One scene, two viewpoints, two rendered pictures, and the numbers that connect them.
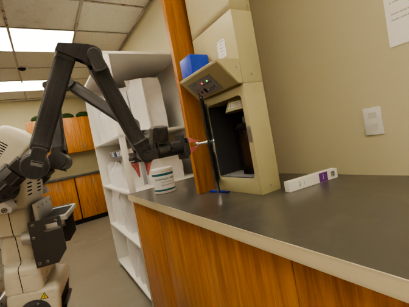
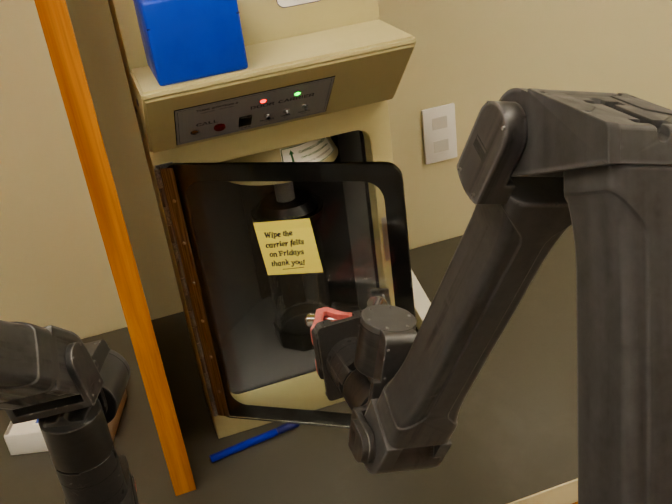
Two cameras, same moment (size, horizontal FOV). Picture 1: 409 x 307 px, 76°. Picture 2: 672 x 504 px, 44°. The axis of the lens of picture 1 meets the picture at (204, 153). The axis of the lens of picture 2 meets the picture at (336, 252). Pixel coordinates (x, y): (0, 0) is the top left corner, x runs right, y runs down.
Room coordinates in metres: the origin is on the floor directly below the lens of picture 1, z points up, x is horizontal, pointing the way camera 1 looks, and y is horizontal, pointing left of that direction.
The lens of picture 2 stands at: (0.88, 0.84, 1.75)
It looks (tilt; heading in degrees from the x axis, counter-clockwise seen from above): 28 degrees down; 286
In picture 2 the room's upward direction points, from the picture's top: 8 degrees counter-clockwise
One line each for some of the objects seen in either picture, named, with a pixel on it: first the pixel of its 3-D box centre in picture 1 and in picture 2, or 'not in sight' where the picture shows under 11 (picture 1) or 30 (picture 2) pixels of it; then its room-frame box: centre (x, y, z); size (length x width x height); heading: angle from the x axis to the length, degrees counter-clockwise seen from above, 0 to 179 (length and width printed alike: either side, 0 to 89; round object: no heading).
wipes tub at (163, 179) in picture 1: (163, 179); not in sight; (1.62, 0.28, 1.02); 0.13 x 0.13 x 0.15
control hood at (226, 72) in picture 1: (208, 82); (277, 94); (1.19, -0.08, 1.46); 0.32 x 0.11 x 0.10; 31
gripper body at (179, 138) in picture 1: (176, 147); (355, 367); (1.09, 0.11, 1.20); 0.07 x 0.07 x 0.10; 32
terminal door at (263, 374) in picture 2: (209, 143); (298, 305); (1.19, -0.03, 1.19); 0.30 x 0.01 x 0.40; 177
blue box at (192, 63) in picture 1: (195, 67); (189, 28); (1.26, -0.03, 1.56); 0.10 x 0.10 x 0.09; 31
